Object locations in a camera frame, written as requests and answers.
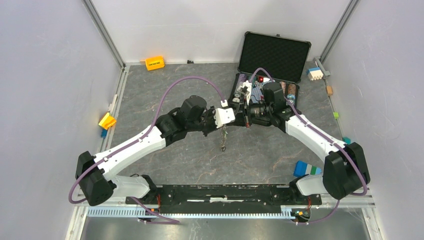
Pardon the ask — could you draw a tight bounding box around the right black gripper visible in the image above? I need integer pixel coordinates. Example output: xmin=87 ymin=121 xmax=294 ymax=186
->
xmin=228 ymin=95 xmax=273 ymax=128

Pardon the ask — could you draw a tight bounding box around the metal keyring with tags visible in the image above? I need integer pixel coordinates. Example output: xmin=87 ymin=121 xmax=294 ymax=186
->
xmin=219 ymin=125 xmax=228 ymax=152

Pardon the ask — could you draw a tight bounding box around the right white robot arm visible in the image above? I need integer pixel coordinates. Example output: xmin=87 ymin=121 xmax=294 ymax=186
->
xmin=229 ymin=81 xmax=371 ymax=204

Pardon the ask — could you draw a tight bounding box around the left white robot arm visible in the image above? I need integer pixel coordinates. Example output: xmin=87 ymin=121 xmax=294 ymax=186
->
xmin=68 ymin=95 xmax=235 ymax=206

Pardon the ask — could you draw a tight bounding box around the orange chip stack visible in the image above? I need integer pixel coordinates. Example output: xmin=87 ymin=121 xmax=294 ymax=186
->
xmin=287 ymin=83 xmax=297 ymax=102

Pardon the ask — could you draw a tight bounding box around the black poker chip case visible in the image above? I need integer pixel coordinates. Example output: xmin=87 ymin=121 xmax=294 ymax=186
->
xmin=228 ymin=31 xmax=312 ymax=106

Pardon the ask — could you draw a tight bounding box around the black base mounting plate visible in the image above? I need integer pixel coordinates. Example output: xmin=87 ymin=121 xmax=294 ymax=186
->
xmin=139 ymin=184 xmax=322 ymax=214

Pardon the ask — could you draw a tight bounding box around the blue green white block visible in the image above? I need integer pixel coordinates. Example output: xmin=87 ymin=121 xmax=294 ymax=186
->
xmin=293 ymin=160 xmax=322 ymax=178

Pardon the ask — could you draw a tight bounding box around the white blue toy block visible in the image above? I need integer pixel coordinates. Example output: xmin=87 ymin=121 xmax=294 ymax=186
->
xmin=306 ymin=67 xmax=324 ymax=81

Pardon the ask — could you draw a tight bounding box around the tan wooden cube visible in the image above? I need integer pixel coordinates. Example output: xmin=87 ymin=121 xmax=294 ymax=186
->
xmin=326 ymin=85 xmax=334 ymax=97

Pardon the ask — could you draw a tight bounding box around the yellow orange toy block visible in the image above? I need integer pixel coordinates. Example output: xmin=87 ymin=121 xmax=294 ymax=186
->
xmin=98 ymin=112 xmax=117 ymax=130

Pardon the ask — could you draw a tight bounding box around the teal cube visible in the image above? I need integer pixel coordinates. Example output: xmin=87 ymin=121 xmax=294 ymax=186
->
xmin=342 ymin=136 xmax=352 ymax=145

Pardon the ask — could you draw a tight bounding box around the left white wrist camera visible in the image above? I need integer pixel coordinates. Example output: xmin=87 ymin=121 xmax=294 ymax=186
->
xmin=213 ymin=100 xmax=236 ymax=129

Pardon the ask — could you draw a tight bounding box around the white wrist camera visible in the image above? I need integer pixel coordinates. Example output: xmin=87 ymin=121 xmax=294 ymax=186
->
xmin=213 ymin=100 xmax=236 ymax=129
xmin=236 ymin=80 xmax=252 ymax=105

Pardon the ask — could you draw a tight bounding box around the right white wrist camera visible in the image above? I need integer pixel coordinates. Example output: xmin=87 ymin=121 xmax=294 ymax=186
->
xmin=236 ymin=80 xmax=252 ymax=105

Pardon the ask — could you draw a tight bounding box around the white cable duct rail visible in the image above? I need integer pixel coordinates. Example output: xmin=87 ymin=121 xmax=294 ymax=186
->
xmin=87 ymin=206 xmax=305 ymax=220

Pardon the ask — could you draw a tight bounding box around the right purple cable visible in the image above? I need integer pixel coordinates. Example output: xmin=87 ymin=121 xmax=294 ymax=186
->
xmin=249 ymin=67 xmax=369 ymax=225

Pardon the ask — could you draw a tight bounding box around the purple cable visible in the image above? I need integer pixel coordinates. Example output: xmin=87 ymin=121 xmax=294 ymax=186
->
xmin=249 ymin=67 xmax=369 ymax=225
xmin=68 ymin=75 xmax=229 ymax=225

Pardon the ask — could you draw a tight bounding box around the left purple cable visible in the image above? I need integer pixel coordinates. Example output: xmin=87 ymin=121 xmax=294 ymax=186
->
xmin=68 ymin=75 xmax=229 ymax=225

